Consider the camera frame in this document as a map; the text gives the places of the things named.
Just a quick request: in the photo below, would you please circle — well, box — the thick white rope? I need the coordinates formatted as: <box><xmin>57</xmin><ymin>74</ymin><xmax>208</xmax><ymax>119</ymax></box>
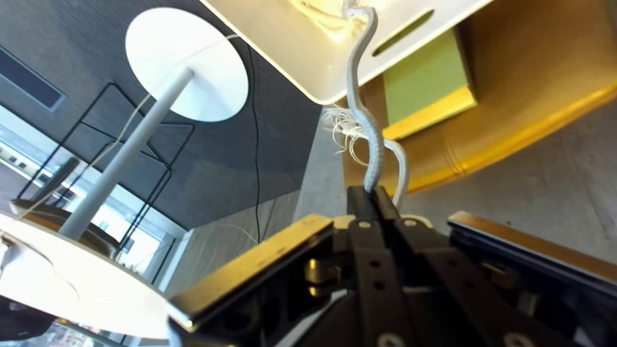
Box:
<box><xmin>323</xmin><ymin>3</ymin><xmax>410</xmax><ymax>207</ymax></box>

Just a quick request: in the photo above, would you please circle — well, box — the floor vent grille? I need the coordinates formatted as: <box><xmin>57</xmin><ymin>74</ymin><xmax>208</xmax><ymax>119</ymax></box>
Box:
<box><xmin>0</xmin><ymin>45</ymin><xmax>67</xmax><ymax>111</ymax></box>

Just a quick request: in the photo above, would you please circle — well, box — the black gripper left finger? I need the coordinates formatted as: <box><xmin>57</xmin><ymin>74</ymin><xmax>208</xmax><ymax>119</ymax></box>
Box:
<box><xmin>294</xmin><ymin>184</ymin><xmax>404</xmax><ymax>347</ymax></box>

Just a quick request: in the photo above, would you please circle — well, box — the thin black floor cable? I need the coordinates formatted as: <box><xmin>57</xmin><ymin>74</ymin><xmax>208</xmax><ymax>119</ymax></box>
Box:
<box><xmin>242</xmin><ymin>34</ymin><xmax>265</xmax><ymax>244</ymax></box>

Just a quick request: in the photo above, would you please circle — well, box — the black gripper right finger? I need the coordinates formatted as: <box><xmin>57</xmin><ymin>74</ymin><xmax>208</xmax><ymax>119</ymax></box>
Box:
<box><xmin>371</xmin><ymin>184</ymin><xmax>580</xmax><ymax>347</ymax></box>

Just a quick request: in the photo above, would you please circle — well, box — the white round table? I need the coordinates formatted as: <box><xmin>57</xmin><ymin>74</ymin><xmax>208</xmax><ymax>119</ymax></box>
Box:
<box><xmin>0</xmin><ymin>5</ymin><xmax>250</xmax><ymax>342</ymax></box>

